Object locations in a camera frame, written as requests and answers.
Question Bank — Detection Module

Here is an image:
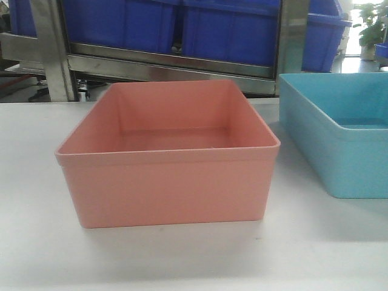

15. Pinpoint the blue bin behind left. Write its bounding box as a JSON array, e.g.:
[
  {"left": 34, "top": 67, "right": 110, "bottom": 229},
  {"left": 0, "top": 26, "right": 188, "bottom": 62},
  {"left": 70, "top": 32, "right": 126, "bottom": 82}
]
[{"left": 62, "top": 1, "right": 181, "bottom": 54}]

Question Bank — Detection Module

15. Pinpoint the blue bin behind right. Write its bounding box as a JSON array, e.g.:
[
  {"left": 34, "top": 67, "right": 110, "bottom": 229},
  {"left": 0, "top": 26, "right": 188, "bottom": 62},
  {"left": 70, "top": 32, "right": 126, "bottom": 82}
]
[{"left": 302, "top": 0, "right": 352, "bottom": 73}]

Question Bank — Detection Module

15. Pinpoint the light blue plastic box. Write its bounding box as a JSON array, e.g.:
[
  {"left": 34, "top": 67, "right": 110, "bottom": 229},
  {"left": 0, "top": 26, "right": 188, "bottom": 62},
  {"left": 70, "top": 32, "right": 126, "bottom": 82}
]
[{"left": 279, "top": 73, "right": 387, "bottom": 199}]

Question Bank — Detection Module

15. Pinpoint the green potted plant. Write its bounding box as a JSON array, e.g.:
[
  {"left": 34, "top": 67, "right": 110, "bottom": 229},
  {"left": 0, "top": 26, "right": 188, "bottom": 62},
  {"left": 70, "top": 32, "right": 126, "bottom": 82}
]
[{"left": 352, "top": 1, "right": 387, "bottom": 61}]

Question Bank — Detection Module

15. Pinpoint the blue bin behind centre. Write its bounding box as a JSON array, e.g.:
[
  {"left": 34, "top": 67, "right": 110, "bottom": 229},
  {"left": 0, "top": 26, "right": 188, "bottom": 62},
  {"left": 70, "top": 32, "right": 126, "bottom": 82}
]
[{"left": 182, "top": 1, "right": 280, "bottom": 67}]

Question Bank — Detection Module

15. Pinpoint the stainless steel shelf rack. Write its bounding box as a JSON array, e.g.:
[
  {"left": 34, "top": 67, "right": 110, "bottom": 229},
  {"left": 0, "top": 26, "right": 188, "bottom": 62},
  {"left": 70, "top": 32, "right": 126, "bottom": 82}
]
[{"left": 1, "top": 1, "right": 310, "bottom": 102}]

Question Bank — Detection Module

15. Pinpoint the pink plastic box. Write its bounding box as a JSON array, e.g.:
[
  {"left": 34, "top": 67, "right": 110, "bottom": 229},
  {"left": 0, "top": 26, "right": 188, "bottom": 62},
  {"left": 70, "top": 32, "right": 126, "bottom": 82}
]
[{"left": 55, "top": 80, "right": 280, "bottom": 228}]

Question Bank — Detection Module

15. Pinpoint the blue bin far left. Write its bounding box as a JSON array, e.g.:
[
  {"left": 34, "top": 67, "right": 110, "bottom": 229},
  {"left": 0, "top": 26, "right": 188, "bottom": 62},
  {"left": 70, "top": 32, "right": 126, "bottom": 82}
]
[{"left": 8, "top": 0, "right": 36, "bottom": 37}]

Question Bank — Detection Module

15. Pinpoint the small blue bin far right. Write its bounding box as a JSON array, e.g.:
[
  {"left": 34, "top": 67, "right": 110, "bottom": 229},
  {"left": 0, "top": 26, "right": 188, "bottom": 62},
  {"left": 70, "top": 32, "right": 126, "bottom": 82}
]
[{"left": 375, "top": 42, "right": 388, "bottom": 59}]

